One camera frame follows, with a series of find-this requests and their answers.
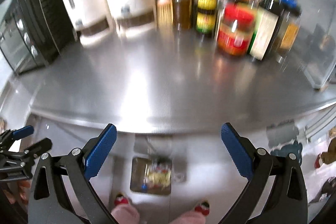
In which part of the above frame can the clear plastic bottle blue cap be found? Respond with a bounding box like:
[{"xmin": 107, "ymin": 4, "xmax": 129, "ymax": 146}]
[{"xmin": 141, "ymin": 162, "xmax": 156, "ymax": 192}]

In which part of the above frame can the steel trash bin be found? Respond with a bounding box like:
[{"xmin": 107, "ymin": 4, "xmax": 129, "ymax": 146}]
[{"xmin": 130, "ymin": 157, "xmax": 173, "ymax": 196}]

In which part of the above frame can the left red slipper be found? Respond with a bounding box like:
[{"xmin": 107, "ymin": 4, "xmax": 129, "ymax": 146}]
[{"xmin": 114, "ymin": 192, "xmax": 130, "ymax": 206}]

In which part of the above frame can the red slipper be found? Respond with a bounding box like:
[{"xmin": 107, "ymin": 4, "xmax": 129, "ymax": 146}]
[
  {"xmin": 194, "ymin": 200, "xmax": 210, "ymax": 217},
  {"xmin": 114, "ymin": 192, "xmax": 130, "ymax": 206}
]

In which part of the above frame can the right red slipper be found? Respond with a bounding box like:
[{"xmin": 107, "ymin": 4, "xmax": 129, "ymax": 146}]
[{"xmin": 194, "ymin": 200, "xmax": 210, "ymax": 217}]

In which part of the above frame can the clear plastic storage box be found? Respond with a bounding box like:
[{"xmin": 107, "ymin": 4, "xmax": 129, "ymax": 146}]
[{"xmin": 292, "ymin": 0, "xmax": 335, "ymax": 89}]

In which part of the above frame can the red lid sauce jar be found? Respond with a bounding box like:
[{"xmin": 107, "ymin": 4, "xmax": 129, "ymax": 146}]
[{"xmin": 217, "ymin": 4, "xmax": 255, "ymax": 57}]

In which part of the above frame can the wooden bristle brush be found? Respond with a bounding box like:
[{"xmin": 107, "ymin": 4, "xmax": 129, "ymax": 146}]
[{"xmin": 157, "ymin": 0, "xmax": 173, "ymax": 29}]

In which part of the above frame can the dark bottle cream label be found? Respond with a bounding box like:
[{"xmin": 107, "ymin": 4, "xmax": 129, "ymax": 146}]
[{"xmin": 249, "ymin": 0, "xmax": 283, "ymax": 61}]

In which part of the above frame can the green label soy sauce bottle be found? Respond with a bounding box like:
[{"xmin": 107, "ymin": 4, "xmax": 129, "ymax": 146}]
[{"xmin": 195, "ymin": 0, "xmax": 217, "ymax": 37}]

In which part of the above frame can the large yellow oil jar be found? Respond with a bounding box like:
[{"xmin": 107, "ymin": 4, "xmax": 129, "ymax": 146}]
[{"xmin": 172, "ymin": 0, "xmax": 191, "ymax": 31}]

